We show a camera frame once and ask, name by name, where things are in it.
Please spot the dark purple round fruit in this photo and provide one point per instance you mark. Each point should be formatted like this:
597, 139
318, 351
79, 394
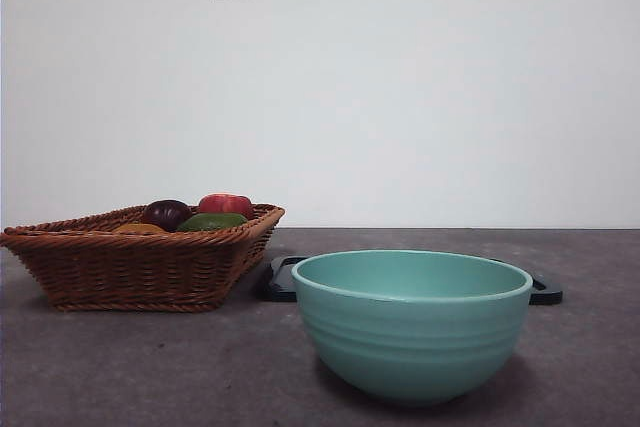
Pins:
167, 213

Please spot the green oval fruit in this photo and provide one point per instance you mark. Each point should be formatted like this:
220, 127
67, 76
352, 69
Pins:
212, 223

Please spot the dark rectangular tray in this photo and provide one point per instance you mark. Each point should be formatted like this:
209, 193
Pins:
280, 282

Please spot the red round fruit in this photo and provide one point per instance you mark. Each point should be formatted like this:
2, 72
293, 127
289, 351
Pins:
225, 204

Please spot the teal ribbed bowl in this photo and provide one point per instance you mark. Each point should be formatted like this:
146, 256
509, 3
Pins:
415, 337

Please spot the brown wicker basket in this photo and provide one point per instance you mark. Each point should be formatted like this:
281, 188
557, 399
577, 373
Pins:
125, 272

